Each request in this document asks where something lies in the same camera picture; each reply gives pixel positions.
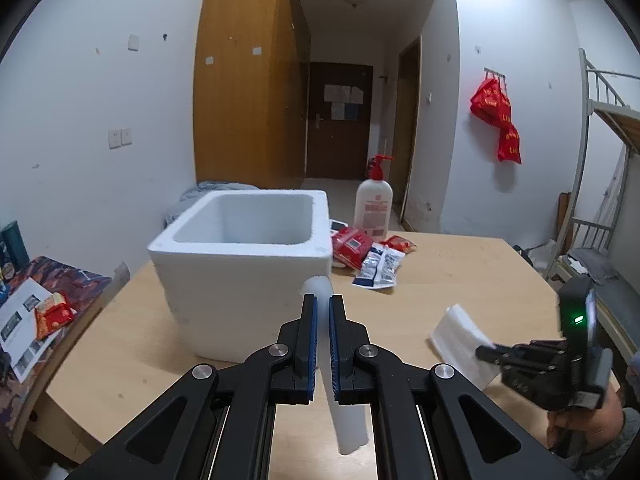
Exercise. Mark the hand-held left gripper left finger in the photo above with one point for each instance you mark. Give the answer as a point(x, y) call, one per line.
point(311, 350)

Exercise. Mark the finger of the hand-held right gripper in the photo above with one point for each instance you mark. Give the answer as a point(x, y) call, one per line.
point(505, 350)
point(520, 377)

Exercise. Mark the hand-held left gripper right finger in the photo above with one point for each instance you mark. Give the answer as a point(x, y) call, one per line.
point(336, 350)

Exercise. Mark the white cloth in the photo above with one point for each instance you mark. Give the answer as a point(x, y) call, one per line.
point(457, 340)

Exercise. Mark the white foam wrap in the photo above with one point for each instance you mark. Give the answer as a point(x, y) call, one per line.
point(345, 425)

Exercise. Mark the white foam box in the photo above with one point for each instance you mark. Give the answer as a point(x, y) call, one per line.
point(240, 290)

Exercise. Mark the person's right forearm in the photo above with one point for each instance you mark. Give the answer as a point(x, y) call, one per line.
point(622, 452)

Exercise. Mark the person's right hand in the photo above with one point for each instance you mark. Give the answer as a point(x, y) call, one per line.
point(600, 422)

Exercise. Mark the blue and white sachet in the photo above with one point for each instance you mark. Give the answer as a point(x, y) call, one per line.
point(370, 285)

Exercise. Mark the blue white snack packet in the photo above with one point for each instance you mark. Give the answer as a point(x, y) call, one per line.
point(372, 265)

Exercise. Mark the dark grey bed cloth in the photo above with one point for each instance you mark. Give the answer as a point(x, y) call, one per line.
point(595, 265)

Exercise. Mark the silver sachet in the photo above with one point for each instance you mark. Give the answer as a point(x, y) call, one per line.
point(392, 266)

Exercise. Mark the large red snack packet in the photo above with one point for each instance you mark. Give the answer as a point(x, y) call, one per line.
point(352, 245)

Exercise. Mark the small red snack packet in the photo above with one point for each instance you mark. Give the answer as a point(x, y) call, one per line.
point(400, 244)

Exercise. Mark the wooden board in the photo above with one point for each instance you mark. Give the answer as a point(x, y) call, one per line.
point(565, 220)

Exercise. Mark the white lotion pump bottle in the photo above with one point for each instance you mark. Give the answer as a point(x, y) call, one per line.
point(372, 210)

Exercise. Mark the grey cloth cover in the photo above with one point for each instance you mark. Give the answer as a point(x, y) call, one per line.
point(190, 195)

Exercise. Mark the brown entrance door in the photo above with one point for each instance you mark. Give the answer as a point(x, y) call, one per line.
point(340, 150)

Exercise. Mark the metal bunk bed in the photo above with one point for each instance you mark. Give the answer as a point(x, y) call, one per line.
point(586, 160)

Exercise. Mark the red hanging bag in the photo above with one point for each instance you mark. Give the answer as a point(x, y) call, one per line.
point(490, 102)
point(510, 145)

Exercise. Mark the wooden side door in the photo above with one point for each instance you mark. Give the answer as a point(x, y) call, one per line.
point(406, 135)

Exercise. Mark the blue paper notice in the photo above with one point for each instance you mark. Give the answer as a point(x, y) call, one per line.
point(345, 112)

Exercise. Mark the white paper notice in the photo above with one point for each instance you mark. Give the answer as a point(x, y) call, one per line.
point(356, 94)
point(336, 93)

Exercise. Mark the wooden wardrobe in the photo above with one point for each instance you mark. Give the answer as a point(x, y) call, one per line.
point(240, 85)

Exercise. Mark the white printed booklet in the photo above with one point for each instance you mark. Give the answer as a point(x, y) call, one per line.
point(20, 320)

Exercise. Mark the blue box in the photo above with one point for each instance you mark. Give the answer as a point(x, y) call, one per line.
point(5, 265)

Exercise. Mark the wall hook rack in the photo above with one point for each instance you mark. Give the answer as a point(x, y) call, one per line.
point(495, 72)

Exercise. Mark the double wall switch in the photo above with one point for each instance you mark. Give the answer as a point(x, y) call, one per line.
point(120, 138)

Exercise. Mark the white wall plate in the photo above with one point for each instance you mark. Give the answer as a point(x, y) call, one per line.
point(133, 43)

